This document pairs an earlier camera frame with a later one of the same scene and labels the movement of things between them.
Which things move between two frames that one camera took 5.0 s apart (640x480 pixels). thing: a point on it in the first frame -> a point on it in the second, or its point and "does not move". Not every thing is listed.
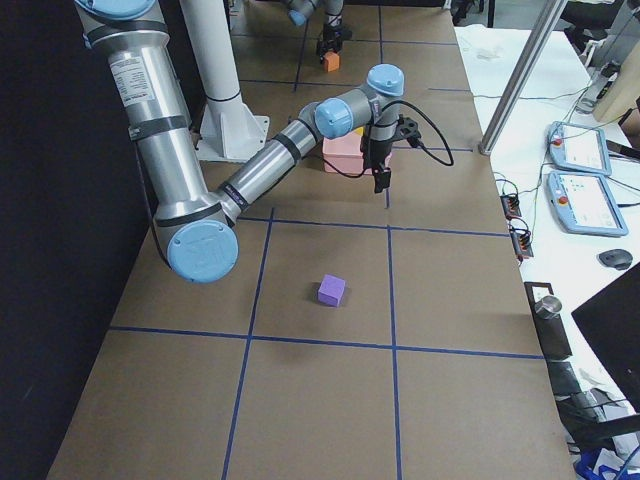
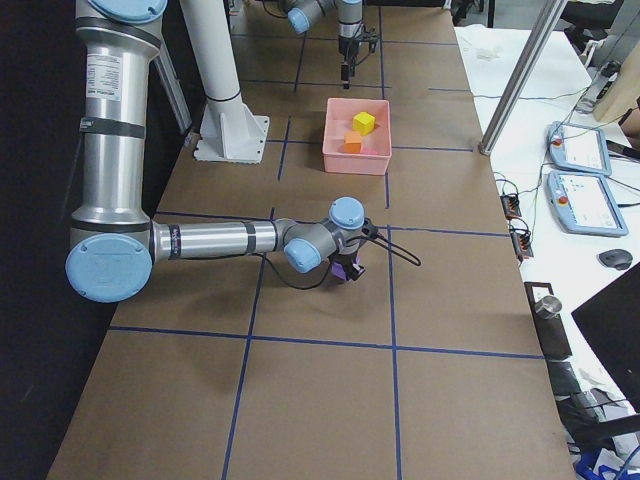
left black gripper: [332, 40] -> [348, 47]
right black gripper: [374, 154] -> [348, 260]
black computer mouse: [616, 258] does not move
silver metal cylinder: [548, 308] does not move
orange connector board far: [511, 206] does not move
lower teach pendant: [585, 203] does not move
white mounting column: [229, 130] does not move
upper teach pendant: [578, 147] does not move
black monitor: [611, 320] does not move
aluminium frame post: [542, 25] does not move
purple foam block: [331, 290] -> [338, 270]
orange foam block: [332, 62] -> [352, 142]
